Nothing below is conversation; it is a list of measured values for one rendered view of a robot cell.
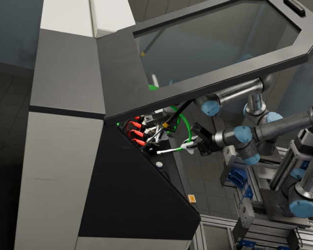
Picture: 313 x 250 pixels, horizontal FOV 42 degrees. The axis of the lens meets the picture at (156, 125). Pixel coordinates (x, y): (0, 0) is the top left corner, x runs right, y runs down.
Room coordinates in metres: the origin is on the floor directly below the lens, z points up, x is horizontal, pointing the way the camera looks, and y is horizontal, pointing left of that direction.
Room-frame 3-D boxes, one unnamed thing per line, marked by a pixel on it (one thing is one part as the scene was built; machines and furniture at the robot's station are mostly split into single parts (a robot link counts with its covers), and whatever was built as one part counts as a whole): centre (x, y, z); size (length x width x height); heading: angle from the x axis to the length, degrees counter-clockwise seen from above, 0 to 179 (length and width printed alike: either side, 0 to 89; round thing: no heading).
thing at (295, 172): (1.68, -0.76, 1.20); 0.13 x 0.12 x 0.14; 179
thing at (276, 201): (1.69, -0.76, 1.09); 0.15 x 0.15 x 0.10
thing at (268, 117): (2.18, -0.66, 1.20); 0.13 x 0.12 x 0.14; 44
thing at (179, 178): (1.82, -0.21, 0.87); 0.62 x 0.04 x 0.16; 20
